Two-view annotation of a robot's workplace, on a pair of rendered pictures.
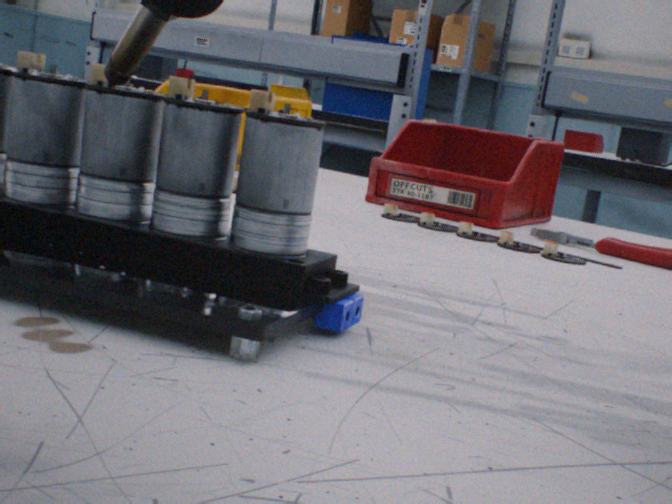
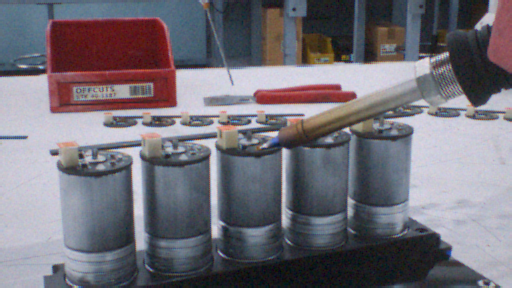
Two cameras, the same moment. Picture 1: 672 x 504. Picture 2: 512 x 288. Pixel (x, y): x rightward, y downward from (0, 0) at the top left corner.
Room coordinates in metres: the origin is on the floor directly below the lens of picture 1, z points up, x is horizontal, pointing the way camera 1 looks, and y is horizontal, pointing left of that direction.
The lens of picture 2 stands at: (0.10, 0.25, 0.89)
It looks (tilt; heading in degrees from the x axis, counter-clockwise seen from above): 16 degrees down; 319
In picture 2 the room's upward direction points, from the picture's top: straight up
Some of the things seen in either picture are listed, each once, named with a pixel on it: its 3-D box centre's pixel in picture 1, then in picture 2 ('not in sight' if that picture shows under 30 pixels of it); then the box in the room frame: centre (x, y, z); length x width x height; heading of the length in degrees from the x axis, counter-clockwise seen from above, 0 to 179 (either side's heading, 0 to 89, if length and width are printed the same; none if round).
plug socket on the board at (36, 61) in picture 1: (33, 63); (153, 144); (0.32, 0.11, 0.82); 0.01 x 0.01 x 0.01; 73
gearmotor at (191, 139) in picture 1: (194, 180); (316, 196); (0.30, 0.05, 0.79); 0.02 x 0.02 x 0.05
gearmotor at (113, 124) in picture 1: (118, 165); (249, 206); (0.30, 0.08, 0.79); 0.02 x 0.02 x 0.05
